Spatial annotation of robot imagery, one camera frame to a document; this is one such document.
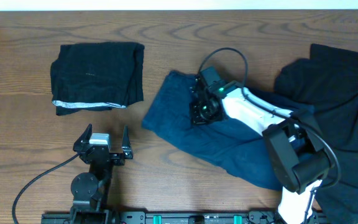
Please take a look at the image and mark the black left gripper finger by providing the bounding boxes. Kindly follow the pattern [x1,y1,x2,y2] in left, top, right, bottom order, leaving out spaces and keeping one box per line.
[73,124,92,152]
[121,126,133,159]

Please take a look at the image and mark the dark blue shorts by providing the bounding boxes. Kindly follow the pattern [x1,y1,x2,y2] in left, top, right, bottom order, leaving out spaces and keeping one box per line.
[141,70,316,191]

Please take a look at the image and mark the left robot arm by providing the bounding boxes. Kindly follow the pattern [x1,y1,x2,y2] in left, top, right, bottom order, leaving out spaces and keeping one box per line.
[69,125,134,224]

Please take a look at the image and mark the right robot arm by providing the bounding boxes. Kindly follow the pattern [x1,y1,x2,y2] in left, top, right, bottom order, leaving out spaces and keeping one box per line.
[190,78,341,223]

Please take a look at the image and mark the folded black garment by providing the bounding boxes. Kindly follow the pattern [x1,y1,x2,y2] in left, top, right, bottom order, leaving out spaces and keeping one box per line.
[50,42,145,116]

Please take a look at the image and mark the black garment pile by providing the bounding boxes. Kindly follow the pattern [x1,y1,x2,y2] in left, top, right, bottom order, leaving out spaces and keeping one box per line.
[274,44,358,223]

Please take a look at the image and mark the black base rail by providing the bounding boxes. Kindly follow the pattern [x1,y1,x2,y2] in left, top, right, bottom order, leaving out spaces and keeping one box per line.
[41,211,331,224]

